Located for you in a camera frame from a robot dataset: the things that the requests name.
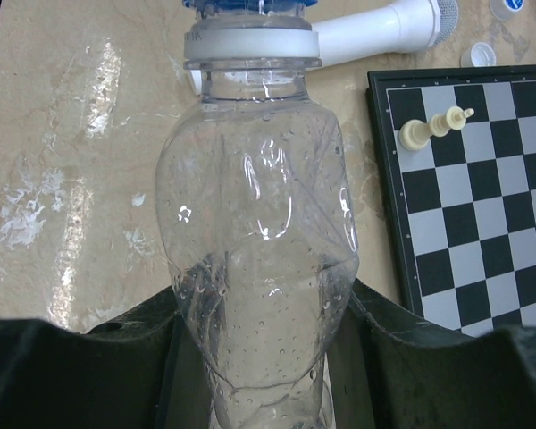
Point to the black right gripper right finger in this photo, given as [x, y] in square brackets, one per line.
[390, 368]

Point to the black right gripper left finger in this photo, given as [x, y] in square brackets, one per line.
[114, 376]

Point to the clear bottle without label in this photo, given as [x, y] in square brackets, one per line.
[254, 210]

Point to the blue cap of clear bottle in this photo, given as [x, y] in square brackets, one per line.
[209, 8]

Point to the white upturned bottle cap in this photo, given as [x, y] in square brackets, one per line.
[480, 54]

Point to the blue Pepsi bottle cap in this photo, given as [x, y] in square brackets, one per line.
[507, 10]

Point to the black and silver chessboard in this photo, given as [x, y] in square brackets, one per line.
[461, 211]

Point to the cream chess piece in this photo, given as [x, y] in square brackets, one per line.
[415, 134]

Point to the white toy microphone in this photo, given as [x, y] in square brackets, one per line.
[402, 27]

